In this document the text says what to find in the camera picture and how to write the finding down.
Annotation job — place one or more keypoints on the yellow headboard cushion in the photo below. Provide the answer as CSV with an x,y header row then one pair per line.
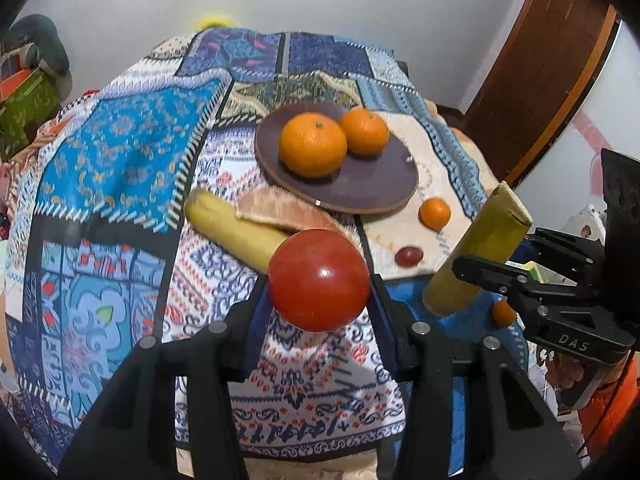
x,y
207,21

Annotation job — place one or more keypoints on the person right hand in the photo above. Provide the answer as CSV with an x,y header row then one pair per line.
x,y
569,379

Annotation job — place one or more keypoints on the blue patchwork bedspread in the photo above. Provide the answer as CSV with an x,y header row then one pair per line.
x,y
99,252

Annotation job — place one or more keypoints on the brown wooden door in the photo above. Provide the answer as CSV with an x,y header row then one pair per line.
x,y
544,70

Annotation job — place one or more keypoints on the medium orange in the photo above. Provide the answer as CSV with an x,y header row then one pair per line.
x,y
367,134

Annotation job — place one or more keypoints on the green patterned box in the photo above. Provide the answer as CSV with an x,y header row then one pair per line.
x,y
28,107

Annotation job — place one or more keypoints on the large orange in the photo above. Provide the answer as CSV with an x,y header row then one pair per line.
x,y
312,146

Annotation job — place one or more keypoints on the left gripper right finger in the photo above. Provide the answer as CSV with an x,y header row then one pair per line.
x,y
415,352

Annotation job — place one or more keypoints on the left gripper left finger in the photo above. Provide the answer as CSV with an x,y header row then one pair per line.
x,y
226,351

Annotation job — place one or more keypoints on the pink grapefruit slice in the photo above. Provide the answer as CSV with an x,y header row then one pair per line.
x,y
283,210

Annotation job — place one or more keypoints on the grey neck pillow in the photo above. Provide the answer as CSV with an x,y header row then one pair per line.
x,y
37,34

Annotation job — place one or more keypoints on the small tangerine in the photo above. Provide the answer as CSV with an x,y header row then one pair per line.
x,y
434,213

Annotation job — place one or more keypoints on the red tomato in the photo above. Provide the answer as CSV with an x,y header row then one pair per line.
x,y
318,281

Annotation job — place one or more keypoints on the tiny tangerine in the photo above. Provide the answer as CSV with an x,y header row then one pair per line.
x,y
502,314

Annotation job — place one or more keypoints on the purple round plate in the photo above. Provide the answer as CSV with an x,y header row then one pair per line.
x,y
375,185

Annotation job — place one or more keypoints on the yellow banana piece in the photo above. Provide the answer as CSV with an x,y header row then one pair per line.
x,y
494,235
252,243

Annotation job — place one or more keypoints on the red grape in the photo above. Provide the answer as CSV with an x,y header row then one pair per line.
x,y
409,256

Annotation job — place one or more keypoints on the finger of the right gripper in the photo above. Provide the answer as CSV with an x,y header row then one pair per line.
x,y
561,252
492,276

